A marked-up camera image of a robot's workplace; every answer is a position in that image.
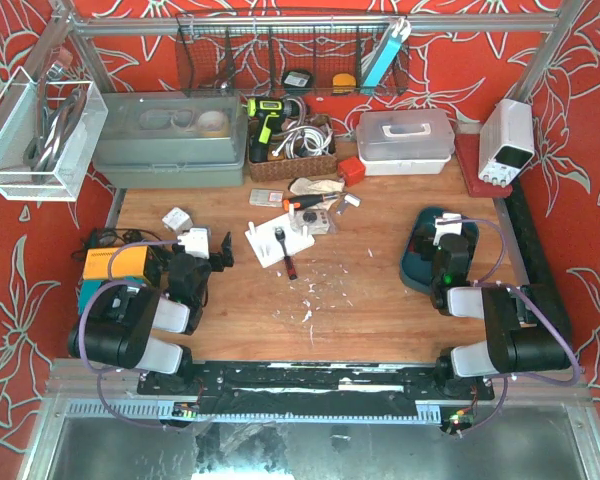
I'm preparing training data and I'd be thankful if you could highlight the white peg board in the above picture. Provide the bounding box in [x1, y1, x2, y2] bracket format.
[244, 213, 315, 268]

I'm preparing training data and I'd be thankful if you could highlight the small white metal bracket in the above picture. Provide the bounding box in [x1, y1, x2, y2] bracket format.
[336, 193, 361, 215]

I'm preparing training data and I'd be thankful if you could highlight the grey lidded storage box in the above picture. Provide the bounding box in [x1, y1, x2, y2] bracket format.
[93, 92, 248, 189]

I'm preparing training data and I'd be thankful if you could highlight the beige work glove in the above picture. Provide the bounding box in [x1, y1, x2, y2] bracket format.
[288, 177, 345, 196]

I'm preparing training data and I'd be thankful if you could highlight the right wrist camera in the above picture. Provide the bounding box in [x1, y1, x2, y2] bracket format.
[433, 212, 463, 246]

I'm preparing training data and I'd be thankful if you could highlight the black tape measure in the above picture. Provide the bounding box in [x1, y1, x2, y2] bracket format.
[281, 69, 314, 96]

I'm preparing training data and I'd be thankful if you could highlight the orange black screwdriver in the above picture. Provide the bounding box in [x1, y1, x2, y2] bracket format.
[282, 192, 343, 211]

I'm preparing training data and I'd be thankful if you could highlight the clear drill bit case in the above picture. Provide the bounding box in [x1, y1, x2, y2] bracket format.
[249, 189, 285, 208]

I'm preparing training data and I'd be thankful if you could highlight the black wire shelf basket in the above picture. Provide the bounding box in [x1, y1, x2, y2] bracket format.
[175, 7, 410, 97]

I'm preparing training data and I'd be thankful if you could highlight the white bench power supply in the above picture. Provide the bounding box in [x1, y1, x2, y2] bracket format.
[478, 99, 534, 188]

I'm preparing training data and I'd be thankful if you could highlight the yellow teal device box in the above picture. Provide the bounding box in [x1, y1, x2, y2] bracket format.
[78, 246, 160, 314]

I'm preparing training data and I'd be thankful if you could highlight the green black cordless drill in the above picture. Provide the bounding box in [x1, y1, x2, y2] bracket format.
[246, 97, 306, 163]

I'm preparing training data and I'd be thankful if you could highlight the blue white power bank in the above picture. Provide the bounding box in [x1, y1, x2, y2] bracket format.
[360, 17, 412, 95]

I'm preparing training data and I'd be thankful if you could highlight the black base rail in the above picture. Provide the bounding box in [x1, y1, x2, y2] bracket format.
[137, 361, 495, 418]

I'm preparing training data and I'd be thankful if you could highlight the yellow tape measure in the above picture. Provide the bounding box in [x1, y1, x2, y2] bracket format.
[332, 73, 357, 96]

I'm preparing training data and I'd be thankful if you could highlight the white coiled cable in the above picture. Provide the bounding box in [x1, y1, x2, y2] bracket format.
[273, 125, 334, 159]

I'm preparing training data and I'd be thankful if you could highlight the white clear storage box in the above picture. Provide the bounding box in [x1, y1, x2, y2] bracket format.
[356, 109, 455, 176]

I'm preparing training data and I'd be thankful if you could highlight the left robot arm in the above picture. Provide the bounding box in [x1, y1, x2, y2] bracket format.
[68, 227, 234, 375]

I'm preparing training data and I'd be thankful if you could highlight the red handled ratchet wrench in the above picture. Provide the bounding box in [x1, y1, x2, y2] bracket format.
[274, 227, 297, 280]

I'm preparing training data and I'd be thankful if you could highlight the clear acrylic wall bin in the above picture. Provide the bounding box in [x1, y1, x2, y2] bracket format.
[0, 68, 108, 202]

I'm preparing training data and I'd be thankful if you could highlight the teal plastic tray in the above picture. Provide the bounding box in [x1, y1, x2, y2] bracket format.
[399, 207, 479, 307]

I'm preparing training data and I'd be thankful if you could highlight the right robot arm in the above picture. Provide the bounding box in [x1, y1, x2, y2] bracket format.
[424, 233, 581, 388]

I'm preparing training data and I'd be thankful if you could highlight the white plug adapter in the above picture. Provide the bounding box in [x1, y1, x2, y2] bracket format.
[162, 207, 194, 235]

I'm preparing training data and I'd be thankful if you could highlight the orange cube adapter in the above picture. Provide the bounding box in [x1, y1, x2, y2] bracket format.
[337, 156, 366, 187]

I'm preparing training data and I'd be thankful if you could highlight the red book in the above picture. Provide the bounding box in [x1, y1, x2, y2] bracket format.
[455, 134, 513, 199]

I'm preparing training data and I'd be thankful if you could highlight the woven wicker basket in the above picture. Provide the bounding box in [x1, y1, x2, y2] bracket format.
[245, 140, 338, 182]

